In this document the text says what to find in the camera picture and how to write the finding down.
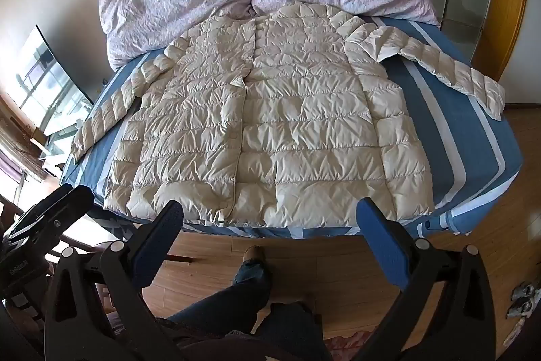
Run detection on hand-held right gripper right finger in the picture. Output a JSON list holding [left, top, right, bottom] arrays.
[[351, 198, 496, 361]]

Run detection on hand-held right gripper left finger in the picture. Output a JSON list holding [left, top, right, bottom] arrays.
[[42, 199, 187, 361]]

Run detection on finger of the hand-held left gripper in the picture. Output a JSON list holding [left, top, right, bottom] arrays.
[[3, 183, 95, 249]]

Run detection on cream quilted down jacket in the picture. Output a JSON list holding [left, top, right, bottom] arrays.
[[70, 0, 507, 228]]

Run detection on wooden cabinet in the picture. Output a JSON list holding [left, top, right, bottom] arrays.
[[0, 90, 64, 180]]

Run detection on person's brown shoe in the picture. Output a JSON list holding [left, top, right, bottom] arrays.
[[243, 245, 268, 266]]

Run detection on person's leg in jeans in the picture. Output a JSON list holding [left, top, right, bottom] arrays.
[[168, 260, 272, 335], [254, 302, 332, 361]]

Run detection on red patterned rug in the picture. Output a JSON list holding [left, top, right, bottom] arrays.
[[323, 329, 383, 361]]

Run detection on flat screen television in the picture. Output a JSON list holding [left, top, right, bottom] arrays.
[[13, 25, 94, 137]]

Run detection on blue white striped bed sheet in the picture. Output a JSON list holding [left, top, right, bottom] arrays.
[[59, 14, 525, 239]]

